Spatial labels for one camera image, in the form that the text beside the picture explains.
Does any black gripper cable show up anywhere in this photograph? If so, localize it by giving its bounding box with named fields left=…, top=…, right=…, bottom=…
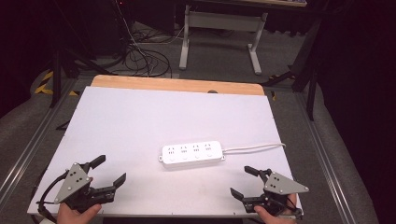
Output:
left=35, top=170, right=70, bottom=224

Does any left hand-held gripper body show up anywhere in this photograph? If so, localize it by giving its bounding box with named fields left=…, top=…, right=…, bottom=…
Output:
left=53, top=161, right=116, bottom=215

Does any wooden table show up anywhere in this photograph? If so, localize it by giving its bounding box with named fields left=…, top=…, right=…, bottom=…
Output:
left=90, top=74, right=266, bottom=97

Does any white power strip cable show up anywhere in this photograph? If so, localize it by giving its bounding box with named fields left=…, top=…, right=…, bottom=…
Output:
left=221, top=142, right=287, bottom=154

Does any white board cover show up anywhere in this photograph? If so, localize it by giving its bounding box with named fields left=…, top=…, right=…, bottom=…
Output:
left=27, top=86, right=304, bottom=217

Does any aluminium floor rail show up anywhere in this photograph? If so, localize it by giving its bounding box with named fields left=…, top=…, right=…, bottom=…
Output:
left=0, top=77, right=79, bottom=202
left=294, top=92, right=354, bottom=224

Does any black metal stand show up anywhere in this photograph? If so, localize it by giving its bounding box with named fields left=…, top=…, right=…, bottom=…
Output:
left=262, top=17, right=326, bottom=121

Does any white power strip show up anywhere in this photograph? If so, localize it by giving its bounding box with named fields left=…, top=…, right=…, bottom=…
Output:
left=158, top=140, right=227, bottom=166

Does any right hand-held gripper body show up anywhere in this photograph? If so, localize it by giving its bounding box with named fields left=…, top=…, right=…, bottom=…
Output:
left=242, top=169, right=310, bottom=219

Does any tangle of black floor cables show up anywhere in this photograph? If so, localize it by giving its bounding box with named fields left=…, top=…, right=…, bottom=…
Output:
left=121, top=29, right=174, bottom=78

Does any white metal desk frame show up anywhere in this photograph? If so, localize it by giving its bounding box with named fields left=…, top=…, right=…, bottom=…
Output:
left=178, top=4, right=269, bottom=76

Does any yellow black floor tape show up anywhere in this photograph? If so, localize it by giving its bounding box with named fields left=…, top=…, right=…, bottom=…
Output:
left=34, top=70, right=79, bottom=97

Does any person's left hand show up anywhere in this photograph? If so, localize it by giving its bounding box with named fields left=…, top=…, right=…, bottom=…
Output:
left=57, top=202, right=103, bottom=224

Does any wooden desk top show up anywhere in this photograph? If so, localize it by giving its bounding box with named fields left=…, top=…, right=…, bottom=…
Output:
left=192, top=0, right=308, bottom=8

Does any person's right hand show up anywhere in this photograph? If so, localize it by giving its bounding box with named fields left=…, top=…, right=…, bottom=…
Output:
left=253, top=192, right=299, bottom=224

